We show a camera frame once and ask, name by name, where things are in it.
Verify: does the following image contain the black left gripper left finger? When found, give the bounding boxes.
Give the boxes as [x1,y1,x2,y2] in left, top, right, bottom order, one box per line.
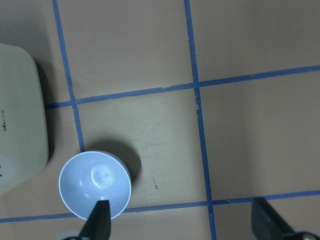
[77,200,111,240]

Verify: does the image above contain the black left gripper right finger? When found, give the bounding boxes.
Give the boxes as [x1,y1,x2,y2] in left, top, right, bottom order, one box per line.
[251,198,300,240]

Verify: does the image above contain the blue bowl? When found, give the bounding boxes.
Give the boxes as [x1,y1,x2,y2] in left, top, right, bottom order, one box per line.
[58,150,132,220]

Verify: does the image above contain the silver white toaster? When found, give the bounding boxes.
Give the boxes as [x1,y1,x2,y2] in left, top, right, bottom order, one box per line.
[0,43,49,195]

